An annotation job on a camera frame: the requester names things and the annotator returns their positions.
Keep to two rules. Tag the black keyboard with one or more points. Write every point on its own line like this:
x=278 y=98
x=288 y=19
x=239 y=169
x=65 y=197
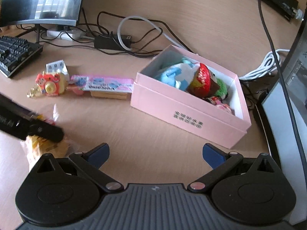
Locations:
x=14 y=50

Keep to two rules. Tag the pink packet with blue print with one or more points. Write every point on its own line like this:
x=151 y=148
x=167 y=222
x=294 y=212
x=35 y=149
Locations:
x=108 y=83

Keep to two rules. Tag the white power strip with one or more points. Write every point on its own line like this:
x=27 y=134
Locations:
x=64 y=36

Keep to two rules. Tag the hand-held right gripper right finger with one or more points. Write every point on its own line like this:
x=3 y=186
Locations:
x=213 y=155

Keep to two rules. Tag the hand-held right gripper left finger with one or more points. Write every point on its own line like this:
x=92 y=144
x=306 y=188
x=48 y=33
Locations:
x=99 y=154

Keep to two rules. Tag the black power adapter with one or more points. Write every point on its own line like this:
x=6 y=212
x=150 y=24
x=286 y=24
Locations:
x=105 y=42

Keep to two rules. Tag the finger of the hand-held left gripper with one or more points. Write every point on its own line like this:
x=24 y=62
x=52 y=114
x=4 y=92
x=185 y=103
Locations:
x=48 y=131

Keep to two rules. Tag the green crochet doll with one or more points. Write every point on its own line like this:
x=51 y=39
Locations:
x=220 y=86

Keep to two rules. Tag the pink white figurine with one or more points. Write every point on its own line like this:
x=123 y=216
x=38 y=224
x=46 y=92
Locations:
x=224 y=107

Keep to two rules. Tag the blue white plush toy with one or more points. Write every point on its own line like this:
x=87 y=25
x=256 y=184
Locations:
x=170 y=73

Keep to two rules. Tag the pink cardboard box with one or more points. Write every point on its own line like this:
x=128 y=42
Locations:
x=179 y=107

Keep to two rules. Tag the bread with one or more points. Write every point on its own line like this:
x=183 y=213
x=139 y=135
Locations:
x=60 y=146

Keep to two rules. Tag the curved black monitor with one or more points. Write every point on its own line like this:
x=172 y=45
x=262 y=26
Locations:
x=60 y=2

